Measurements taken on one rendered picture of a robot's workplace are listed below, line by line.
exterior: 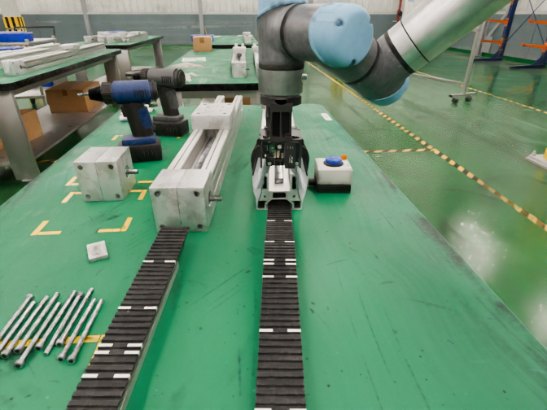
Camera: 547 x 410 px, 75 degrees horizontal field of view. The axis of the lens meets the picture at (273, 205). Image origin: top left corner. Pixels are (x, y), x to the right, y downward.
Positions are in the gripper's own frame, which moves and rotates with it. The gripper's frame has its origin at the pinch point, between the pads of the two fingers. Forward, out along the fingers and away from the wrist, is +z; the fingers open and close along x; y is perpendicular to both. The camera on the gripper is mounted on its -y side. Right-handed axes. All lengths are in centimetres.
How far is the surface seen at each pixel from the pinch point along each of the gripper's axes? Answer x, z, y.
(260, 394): -2.4, 1.8, 41.7
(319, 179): 9.4, 1.7, -11.3
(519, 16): 660, -24, -1029
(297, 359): 1.5, 1.8, 37.7
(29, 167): -174, 64, -170
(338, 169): 13.6, -0.6, -11.6
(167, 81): -36, -13, -56
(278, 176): -0.1, -0.3, -8.0
